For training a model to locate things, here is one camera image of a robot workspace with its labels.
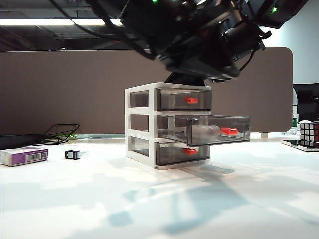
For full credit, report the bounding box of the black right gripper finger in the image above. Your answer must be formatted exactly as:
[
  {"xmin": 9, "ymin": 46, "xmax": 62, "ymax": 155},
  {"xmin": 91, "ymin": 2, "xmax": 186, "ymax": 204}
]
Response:
[{"xmin": 164, "ymin": 72, "xmax": 205, "ymax": 87}]

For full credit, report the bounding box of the black smartphone white case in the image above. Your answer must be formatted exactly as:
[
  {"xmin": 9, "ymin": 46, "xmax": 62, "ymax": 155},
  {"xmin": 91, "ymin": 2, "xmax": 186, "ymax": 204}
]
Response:
[{"xmin": 281, "ymin": 138, "xmax": 319, "ymax": 152}]

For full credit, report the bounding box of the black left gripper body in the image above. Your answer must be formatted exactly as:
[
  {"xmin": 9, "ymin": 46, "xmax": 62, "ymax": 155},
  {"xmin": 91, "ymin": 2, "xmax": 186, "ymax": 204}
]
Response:
[{"xmin": 171, "ymin": 14, "xmax": 226, "ymax": 54}]

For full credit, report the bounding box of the white three-drawer organizer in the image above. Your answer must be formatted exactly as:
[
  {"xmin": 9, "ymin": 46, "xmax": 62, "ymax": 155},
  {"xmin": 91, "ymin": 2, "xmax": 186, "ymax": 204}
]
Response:
[{"xmin": 124, "ymin": 82, "xmax": 212, "ymax": 171}]

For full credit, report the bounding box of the black tangled cable bundle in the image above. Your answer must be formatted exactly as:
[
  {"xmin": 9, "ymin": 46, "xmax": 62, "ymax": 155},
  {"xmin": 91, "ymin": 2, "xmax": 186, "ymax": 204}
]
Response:
[{"xmin": 32, "ymin": 123, "xmax": 80, "ymax": 146}]

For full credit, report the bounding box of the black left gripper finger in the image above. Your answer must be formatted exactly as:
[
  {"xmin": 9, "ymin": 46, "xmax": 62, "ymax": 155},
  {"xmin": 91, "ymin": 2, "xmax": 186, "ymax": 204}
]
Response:
[
  {"xmin": 159, "ymin": 37, "xmax": 241, "ymax": 80},
  {"xmin": 206, "ymin": 76, "xmax": 236, "ymax": 84}
]

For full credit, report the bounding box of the Rubik's cube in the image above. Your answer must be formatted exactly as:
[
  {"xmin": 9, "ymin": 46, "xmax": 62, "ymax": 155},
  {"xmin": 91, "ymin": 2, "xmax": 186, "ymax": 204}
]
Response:
[{"xmin": 299, "ymin": 120, "xmax": 319, "ymax": 146}]

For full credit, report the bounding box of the small black clip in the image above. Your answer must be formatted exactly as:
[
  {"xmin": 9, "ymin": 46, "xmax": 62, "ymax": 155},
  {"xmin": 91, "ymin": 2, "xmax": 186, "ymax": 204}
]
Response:
[{"xmin": 65, "ymin": 150, "xmax": 88, "ymax": 160}]

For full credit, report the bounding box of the white earphone case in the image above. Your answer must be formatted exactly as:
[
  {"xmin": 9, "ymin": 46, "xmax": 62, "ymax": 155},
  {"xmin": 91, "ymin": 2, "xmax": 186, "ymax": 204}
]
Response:
[{"xmin": 193, "ymin": 124, "xmax": 222, "ymax": 140}]

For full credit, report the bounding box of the long ceiling light strip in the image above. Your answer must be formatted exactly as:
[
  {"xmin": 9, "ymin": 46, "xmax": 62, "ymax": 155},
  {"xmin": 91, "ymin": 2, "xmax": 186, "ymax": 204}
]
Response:
[{"xmin": 0, "ymin": 18, "xmax": 123, "ymax": 26}]

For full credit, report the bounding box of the purple white tissue pack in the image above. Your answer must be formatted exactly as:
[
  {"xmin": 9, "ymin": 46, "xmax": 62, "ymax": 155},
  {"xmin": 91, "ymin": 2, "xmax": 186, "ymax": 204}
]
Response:
[{"xmin": 0, "ymin": 146, "xmax": 48, "ymax": 167}]

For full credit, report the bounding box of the flat black bag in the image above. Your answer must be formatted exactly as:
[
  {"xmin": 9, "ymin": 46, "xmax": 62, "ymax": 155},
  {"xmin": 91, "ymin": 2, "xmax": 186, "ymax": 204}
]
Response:
[{"xmin": 0, "ymin": 134, "xmax": 42, "ymax": 150}]

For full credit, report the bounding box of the brown desk partition panel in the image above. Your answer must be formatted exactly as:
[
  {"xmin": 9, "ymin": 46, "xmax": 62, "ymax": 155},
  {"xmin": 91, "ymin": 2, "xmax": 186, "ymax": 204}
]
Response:
[{"xmin": 0, "ymin": 47, "xmax": 294, "ymax": 136}]

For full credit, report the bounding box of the grey drawer orange handle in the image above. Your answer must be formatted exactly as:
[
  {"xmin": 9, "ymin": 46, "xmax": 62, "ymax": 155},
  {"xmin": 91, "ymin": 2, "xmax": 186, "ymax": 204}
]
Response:
[
  {"xmin": 130, "ymin": 87, "xmax": 212, "ymax": 111},
  {"xmin": 131, "ymin": 136, "xmax": 211, "ymax": 166},
  {"xmin": 131, "ymin": 114, "xmax": 251, "ymax": 146}
]

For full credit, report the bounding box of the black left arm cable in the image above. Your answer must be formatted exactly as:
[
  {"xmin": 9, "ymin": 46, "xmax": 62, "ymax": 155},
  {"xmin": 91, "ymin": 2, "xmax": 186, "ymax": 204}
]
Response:
[{"xmin": 49, "ymin": 0, "xmax": 156, "ymax": 62}]

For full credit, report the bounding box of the black computer monitor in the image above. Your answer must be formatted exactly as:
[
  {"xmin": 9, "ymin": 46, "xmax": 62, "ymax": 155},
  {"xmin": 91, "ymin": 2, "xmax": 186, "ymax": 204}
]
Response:
[{"xmin": 293, "ymin": 84, "xmax": 319, "ymax": 122}]

